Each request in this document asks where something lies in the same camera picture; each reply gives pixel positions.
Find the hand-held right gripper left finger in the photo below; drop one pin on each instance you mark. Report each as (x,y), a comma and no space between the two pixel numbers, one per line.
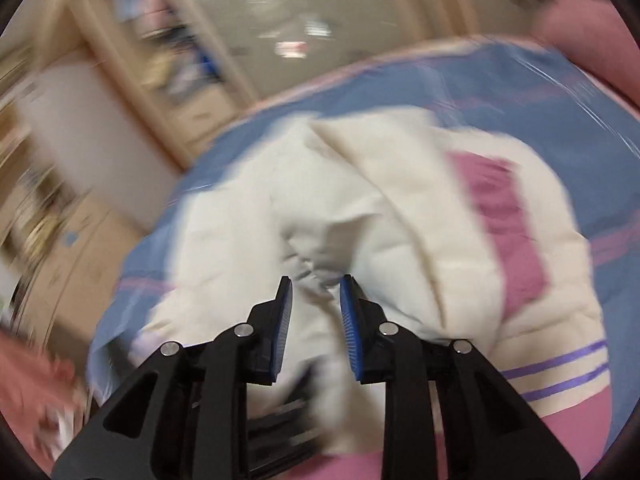
(282,325)

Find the blue plaid bed cover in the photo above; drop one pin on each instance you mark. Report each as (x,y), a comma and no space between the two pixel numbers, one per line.
(400,85)

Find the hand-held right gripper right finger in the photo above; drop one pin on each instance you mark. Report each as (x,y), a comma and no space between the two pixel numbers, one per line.
(350,330)

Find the cream and pink hooded jacket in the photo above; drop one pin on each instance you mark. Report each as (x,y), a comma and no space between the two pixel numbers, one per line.
(380,210)

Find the rolled pink quilt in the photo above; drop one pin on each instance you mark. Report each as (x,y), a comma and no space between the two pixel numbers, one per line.
(590,40)

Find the wardrobe with frosted sliding doors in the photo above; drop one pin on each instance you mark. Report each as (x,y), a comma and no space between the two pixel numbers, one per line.
(350,10)

